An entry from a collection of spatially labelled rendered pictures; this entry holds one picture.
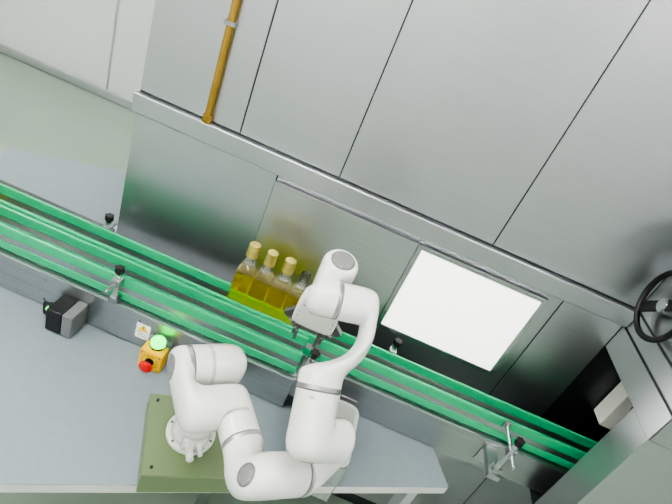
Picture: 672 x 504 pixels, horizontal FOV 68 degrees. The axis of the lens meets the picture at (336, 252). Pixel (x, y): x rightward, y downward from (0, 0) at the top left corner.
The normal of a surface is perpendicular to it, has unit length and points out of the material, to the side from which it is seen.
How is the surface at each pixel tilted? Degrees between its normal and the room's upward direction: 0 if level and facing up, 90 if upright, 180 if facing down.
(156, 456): 3
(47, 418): 0
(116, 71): 90
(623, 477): 90
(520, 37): 90
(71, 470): 0
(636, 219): 90
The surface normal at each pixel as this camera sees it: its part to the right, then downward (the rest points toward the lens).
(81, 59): -0.18, 0.47
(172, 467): 0.40, -0.77
